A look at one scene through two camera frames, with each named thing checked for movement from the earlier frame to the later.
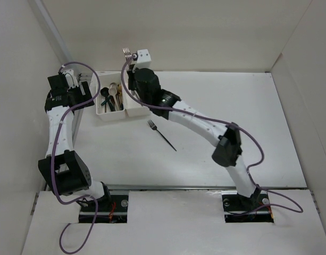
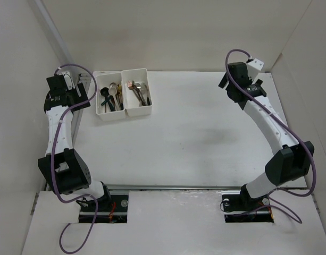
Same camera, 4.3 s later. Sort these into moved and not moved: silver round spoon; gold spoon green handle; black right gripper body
Moved: black right gripper body
Not moved: silver round spoon; gold spoon green handle
